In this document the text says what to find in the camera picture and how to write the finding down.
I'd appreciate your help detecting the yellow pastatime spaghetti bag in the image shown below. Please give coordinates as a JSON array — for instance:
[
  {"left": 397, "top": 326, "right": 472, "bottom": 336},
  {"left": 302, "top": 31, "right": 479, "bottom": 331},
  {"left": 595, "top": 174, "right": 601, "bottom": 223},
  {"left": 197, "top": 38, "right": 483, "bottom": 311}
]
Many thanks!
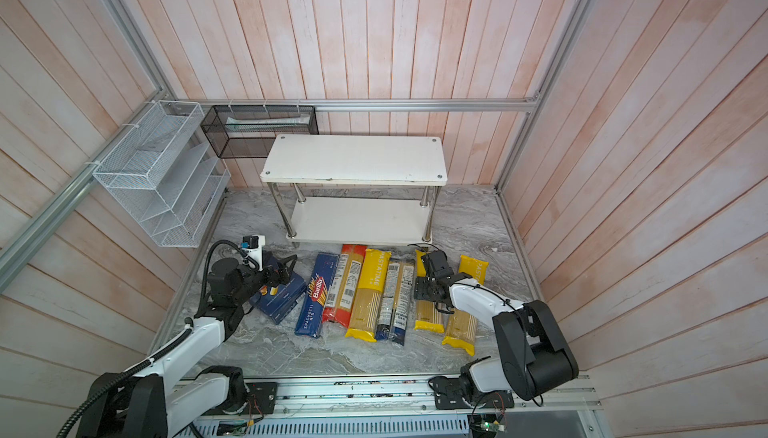
[
  {"left": 414, "top": 248, "right": 445, "bottom": 334},
  {"left": 345, "top": 248, "right": 392, "bottom": 343},
  {"left": 442, "top": 255, "right": 489, "bottom": 356}
]

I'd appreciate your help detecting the clear blue-ended spaghetti bag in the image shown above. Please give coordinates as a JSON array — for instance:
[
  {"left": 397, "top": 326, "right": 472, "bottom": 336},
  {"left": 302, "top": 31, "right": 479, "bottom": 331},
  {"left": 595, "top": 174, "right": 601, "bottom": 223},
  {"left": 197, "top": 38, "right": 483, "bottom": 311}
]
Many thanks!
[{"left": 374, "top": 260, "right": 415, "bottom": 346}]

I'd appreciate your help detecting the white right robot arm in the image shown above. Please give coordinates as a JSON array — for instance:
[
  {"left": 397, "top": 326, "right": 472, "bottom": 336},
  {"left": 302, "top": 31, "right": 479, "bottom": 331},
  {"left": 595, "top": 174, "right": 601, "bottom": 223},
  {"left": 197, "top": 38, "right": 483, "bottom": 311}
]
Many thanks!
[{"left": 414, "top": 250, "right": 579, "bottom": 410}]

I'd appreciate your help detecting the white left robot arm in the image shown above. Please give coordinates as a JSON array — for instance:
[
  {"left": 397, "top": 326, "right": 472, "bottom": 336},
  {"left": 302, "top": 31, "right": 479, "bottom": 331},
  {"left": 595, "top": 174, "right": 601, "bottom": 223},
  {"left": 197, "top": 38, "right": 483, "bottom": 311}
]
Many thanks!
[{"left": 58, "top": 255, "right": 297, "bottom": 437}]

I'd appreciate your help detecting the white two-tier shelf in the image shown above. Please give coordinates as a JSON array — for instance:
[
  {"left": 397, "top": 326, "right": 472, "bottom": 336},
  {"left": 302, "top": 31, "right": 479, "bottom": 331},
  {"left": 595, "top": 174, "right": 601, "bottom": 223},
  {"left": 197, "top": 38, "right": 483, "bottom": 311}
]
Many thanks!
[{"left": 261, "top": 134, "right": 448, "bottom": 246}]

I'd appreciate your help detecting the blue Barilla rigatoni box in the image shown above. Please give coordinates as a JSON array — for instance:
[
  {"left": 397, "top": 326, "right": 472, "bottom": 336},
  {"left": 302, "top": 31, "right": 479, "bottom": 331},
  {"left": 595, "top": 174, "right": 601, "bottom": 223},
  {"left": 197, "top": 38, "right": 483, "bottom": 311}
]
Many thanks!
[{"left": 249, "top": 256, "right": 307, "bottom": 324}]

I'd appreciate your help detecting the blue Barilla spaghetti bag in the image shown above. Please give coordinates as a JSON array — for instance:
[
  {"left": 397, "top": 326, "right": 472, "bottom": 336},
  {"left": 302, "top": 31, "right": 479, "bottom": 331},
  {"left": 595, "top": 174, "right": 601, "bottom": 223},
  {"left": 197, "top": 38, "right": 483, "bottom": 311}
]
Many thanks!
[{"left": 294, "top": 253, "right": 339, "bottom": 338}]

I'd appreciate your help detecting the red spaghetti bag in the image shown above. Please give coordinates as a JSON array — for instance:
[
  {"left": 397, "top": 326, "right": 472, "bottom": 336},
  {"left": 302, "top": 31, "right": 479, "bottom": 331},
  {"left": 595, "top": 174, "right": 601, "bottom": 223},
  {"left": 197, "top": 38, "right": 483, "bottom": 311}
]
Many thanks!
[{"left": 323, "top": 244, "right": 367, "bottom": 328}]

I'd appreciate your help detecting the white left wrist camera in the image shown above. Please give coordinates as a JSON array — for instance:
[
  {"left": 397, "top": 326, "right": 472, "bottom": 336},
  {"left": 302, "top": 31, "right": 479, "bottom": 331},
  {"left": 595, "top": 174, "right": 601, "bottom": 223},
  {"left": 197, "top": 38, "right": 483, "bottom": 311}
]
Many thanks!
[{"left": 240, "top": 235, "right": 266, "bottom": 271}]

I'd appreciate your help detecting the black mesh wall basket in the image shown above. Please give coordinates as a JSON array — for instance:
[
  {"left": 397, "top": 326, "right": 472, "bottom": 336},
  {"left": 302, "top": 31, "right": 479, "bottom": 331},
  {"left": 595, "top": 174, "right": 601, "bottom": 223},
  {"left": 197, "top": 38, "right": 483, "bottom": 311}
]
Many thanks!
[{"left": 201, "top": 104, "right": 319, "bottom": 159}]

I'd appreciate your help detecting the white wire mesh organizer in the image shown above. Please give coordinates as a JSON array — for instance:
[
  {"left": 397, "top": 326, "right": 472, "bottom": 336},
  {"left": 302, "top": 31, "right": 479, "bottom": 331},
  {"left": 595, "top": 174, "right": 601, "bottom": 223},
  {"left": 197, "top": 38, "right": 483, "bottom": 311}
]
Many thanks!
[{"left": 94, "top": 101, "right": 230, "bottom": 248}]

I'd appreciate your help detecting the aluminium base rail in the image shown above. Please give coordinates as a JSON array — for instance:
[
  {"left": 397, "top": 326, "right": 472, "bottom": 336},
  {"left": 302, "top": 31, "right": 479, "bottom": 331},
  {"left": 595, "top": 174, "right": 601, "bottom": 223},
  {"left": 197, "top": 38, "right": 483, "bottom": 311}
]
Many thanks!
[{"left": 166, "top": 374, "right": 612, "bottom": 437}]

